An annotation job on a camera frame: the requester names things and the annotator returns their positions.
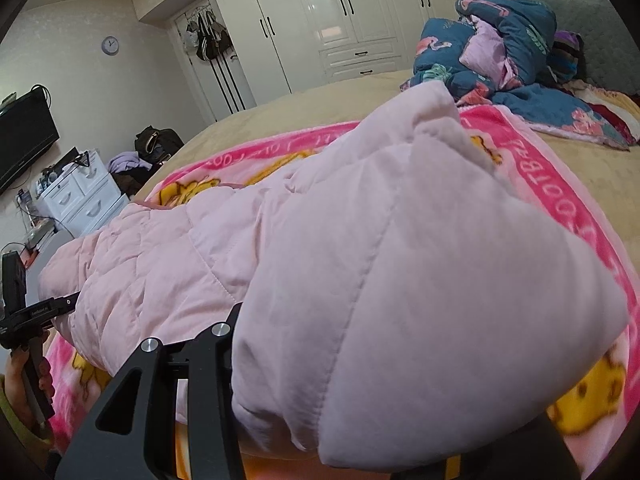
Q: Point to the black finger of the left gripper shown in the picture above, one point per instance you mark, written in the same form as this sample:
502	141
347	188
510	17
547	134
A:
21	319

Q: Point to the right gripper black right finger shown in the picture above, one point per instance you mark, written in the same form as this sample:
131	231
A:
535	451

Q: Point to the pink quilted jacket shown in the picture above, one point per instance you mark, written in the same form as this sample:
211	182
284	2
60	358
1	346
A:
350	269

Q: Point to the lavender clothes pile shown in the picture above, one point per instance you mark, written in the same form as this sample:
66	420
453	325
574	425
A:
126	161

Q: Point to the pink cartoon fleece blanket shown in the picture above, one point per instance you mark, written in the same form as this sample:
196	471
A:
575	209

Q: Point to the white drawer cabinet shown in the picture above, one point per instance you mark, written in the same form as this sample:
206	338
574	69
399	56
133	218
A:
83	198

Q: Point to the black flat television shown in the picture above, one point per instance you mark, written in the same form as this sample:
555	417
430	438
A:
27	131

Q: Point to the black bag on floor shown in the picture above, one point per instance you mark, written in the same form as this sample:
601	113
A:
155	146

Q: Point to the tan bed sheet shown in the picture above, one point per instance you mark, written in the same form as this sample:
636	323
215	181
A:
610	176

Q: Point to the hanging bags on door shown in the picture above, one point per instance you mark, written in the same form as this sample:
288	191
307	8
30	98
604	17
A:
212	39

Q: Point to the white wardrobe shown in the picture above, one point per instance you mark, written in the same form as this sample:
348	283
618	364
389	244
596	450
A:
288	46

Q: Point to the grey quilted headboard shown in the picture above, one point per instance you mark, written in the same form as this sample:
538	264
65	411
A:
611	57

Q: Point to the blue flamingo print quilt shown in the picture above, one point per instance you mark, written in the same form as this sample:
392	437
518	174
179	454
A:
510	53

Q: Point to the round wall clock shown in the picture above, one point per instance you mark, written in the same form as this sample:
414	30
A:
110	45

